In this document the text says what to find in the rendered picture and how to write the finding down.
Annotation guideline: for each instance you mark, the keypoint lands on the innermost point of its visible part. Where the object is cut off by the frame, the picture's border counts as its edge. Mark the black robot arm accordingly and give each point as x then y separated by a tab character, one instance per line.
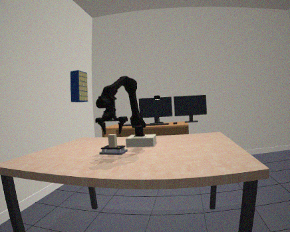
107	100

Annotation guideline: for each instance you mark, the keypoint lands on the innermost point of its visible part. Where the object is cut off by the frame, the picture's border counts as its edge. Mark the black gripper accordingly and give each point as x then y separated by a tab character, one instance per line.
121	120

